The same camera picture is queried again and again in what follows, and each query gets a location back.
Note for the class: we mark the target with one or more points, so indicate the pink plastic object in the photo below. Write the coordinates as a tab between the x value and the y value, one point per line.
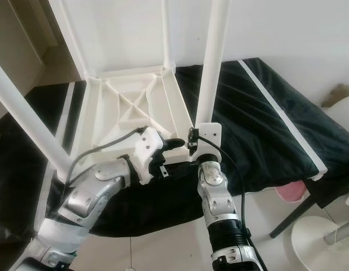
291	192

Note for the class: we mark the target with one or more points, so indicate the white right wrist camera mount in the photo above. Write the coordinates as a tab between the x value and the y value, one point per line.
209	138

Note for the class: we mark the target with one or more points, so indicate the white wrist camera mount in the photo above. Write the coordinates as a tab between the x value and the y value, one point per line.
209	138
149	151

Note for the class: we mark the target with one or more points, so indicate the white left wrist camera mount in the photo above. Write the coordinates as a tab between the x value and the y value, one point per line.
149	151

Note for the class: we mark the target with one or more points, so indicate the brown wooden door frame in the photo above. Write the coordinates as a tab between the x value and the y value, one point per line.
30	25

